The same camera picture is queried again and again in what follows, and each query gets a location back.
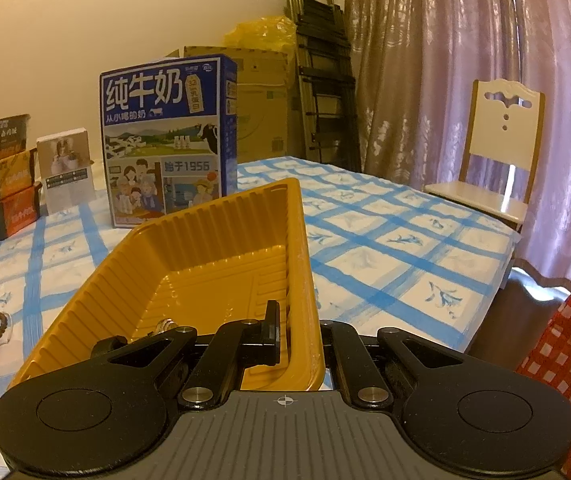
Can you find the pink patterned curtain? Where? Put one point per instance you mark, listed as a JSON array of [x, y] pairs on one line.
[[440, 35]]

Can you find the yellow plastic bag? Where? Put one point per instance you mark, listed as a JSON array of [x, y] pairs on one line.
[[260, 32]]

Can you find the blue checked tablecloth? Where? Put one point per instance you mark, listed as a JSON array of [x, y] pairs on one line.
[[390, 240]]

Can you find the large brown cardboard box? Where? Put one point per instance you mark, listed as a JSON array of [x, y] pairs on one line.
[[260, 110]]

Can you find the black food bowl orange label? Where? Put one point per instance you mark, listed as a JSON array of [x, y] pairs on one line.
[[8, 215]]

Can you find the black food bowl yellow label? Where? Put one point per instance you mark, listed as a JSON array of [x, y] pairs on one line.
[[0, 177]]

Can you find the black folding ladder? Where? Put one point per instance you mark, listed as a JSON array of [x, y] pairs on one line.
[[323, 60]]

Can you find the dark brown chair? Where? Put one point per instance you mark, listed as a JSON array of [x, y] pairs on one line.
[[515, 310]]

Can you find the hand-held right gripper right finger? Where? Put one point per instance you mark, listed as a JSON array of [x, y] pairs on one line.
[[338, 345]]

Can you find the yellow plastic tray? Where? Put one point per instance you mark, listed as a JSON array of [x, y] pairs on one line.
[[215, 240]]

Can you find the dark blue milk carton box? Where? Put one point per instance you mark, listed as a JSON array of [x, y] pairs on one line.
[[165, 135]]

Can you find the black hair clip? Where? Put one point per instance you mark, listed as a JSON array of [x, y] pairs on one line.
[[103, 346]]

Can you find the small white product box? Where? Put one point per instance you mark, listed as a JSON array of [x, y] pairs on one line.
[[65, 170]]

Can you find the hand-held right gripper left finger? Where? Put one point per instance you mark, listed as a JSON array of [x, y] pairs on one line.
[[270, 330]]

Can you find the white wooden chair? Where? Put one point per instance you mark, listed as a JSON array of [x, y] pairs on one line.
[[500, 130]]

